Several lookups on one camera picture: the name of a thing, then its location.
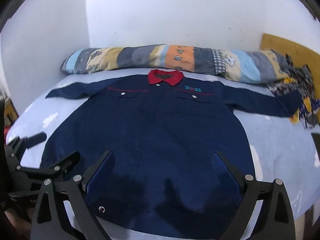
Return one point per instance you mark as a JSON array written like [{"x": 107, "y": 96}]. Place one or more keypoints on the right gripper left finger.
[{"x": 50, "y": 220}]

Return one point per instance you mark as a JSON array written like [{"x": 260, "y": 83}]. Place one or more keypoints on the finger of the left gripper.
[
  {"x": 57, "y": 171},
  {"x": 15, "y": 149}
]

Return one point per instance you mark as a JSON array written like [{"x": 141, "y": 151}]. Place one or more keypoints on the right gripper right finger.
[{"x": 275, "y": 220}]

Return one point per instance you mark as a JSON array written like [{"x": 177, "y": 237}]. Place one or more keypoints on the navy blue work jacket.
[{"x": 164, "y": 130}]

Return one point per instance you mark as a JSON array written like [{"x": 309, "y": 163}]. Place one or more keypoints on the black smartphone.
[{"x": 316, "y": 140}]

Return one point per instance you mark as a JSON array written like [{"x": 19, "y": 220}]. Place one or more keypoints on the colourful patterned crumpled cloth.
[{"x": 300, "y": 79}]

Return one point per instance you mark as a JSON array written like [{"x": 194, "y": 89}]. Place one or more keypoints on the striped patchwork rolled quilt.
[{"x": 259, "y": 67}]

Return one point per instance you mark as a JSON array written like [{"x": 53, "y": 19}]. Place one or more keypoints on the wooden headboard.
[{"x": 300, "y": 54}]

